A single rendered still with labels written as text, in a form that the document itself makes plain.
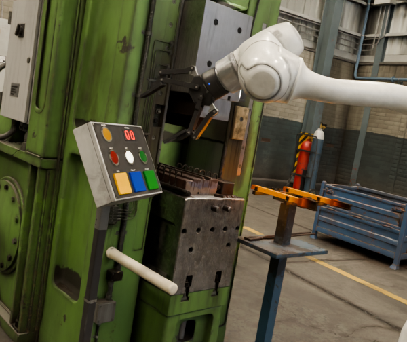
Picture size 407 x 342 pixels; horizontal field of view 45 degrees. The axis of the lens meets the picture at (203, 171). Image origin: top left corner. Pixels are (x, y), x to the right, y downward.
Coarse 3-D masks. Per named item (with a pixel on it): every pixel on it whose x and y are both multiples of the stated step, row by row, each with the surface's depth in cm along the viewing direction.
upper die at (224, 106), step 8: (176, 96) 227; (184, 96) 223; (168, 104) 231; (176, 104) 227; (184, 104) 223; (192, 104) 219; (216, 104) 223; (224, 104) 226; (176, 112) 227; (184, 112) 223; (192, 112) 219; (224, 112) 227; (224, 120) 228
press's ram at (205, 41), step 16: (208, 0) 209; (192, 16) 214; (208, 16) 210; (224, 16) 216; (240, 16) 222; (192, 32) 213; (208, 32) 212; (224, 32) 218; (240, 32) 225; (176, 48) 221; (192, 48) 213; (208, 48) 214; (224, 48) 220; (176, 64) 220; (192, 64) 212; (208, 64) 216; (224, 96) 225
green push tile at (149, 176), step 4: (144, 172) 183; (148, 172) 186; (152, 172) 188; (144, 176) 183; (148, 176) 185; (152, 176) 187; (148, 180) 184; (152, 180) 186; (156, 180) 189; (148, 184) 183; (152, 184) 186; (156, 184) 188; (148, 188) 183; (152, 188) 184; (156, 188) 187
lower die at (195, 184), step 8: (160, 168) 241; (168, 168) 245; (160, 176) 234; (168, 176) 229; (176, 176) 229; (184, 176) 228; (192, 176) 230; (200, 176) 227; (176, 184) 225; (184, 184) 221; (192, 184) 223; (200, 184) 226; (208, 184) 230; (216, 184) 233; (192, 192) 224; (200, 192) 227; (208, 192) 231
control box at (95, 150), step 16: (80, 128) 166; (96, 128) 166; (112, 128) 175; (128, 128) 185; (80, 144) 166; (96, 144) 163; (112, 144) 171; (128, 144) 181; (144, 144) 192; (96, 160) 164; (96, 176) 164; (112, 176) 164; (128, 176) 174; (96, 192) 164; (112, 192) 162; (144, 192) 180; (160, 192) 191
